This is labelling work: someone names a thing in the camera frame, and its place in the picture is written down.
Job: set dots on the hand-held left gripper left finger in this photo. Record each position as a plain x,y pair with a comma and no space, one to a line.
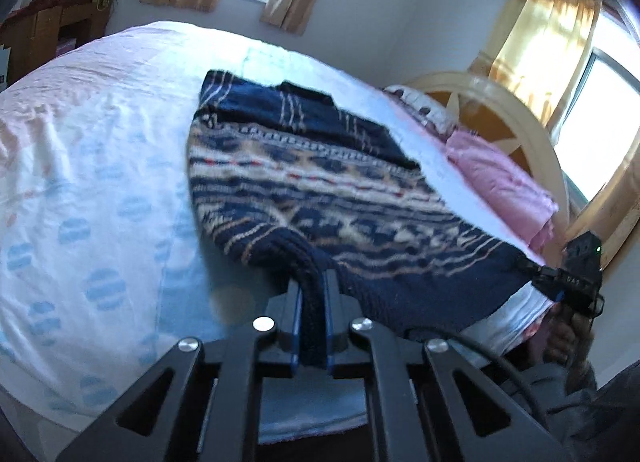
292,322

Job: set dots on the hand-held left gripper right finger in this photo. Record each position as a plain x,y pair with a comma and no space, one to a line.
334,312

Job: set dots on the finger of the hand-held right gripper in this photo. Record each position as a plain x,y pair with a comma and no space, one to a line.
547,282

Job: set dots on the navy patterned knit sweater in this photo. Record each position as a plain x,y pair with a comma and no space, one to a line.
340,202

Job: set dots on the person's right hand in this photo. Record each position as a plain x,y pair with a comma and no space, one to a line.
567,342

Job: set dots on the yellow and orange curtain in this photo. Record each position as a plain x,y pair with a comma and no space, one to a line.
610,222
545,41

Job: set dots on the pink quilt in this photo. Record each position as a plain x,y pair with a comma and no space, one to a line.
500,181

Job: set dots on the person's grey clothing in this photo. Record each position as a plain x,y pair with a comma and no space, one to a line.
600,417

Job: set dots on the large side window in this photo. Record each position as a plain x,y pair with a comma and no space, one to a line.
600,116

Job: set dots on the cream and wood headboard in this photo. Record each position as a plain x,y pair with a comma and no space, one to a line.
520,126

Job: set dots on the white patterned pillow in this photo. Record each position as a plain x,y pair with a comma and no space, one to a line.
425,106

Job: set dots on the bed with pastel sheet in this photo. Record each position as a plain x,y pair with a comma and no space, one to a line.
100,166

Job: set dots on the brown wooden desk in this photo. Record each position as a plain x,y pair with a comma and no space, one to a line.
45,31

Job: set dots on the white box with black print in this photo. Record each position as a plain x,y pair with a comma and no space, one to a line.
4,66

